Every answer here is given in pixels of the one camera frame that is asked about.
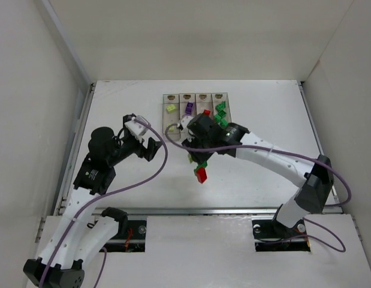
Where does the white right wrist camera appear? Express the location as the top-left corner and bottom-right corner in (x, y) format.
(178, 115), (193, 131)

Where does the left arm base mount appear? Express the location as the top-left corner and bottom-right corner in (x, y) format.
(109, 220), (147, 241)

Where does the aluminium front rail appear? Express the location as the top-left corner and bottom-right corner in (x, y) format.
(59, 206), (343, 215)

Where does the tall red lego brick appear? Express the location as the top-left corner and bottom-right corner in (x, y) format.
(194, 167), (207, 184)

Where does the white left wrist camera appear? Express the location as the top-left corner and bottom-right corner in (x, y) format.
(128, 115), (151, 143)

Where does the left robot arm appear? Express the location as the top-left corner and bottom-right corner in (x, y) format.
(23, 114), (164, 287)

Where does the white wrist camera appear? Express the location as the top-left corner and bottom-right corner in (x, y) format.
(178, 115), (193, 131)
(128, 115), (151, 143)

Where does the green lego stack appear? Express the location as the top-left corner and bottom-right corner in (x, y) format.
(215, 101), (226, 111)

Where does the purple lego brick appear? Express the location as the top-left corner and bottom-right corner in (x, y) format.
(185, 101), (194, 115)

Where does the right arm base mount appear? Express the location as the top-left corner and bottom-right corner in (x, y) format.
(252, 219), (305, 241)

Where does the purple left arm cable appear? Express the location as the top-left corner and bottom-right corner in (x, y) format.
(38, 115), (170, 288)

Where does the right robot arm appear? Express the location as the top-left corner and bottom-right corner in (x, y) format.
(178, 113), (334, 228)

